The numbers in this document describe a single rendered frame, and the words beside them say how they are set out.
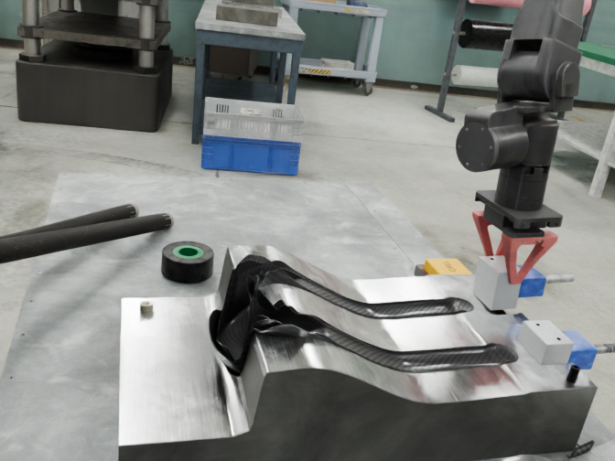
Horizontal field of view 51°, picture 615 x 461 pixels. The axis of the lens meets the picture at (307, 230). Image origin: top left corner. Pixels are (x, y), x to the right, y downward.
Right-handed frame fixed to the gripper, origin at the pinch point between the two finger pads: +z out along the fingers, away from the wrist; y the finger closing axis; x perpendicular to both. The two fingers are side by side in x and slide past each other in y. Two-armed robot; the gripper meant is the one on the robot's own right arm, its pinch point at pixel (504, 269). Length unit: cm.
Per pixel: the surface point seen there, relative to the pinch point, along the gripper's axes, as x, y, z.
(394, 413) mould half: -21.9, 17.9, 6.0
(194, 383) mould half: -40.8, 9.6, 6.0
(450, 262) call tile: 4.7, -21.7, 9.5
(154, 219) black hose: -43, -38, 6
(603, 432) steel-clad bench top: 7.2, 15.3, 14.8
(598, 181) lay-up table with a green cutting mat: 257, -282, 85
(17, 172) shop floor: -106, -296, 77
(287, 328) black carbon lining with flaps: -32.3, 13.9, -2.3
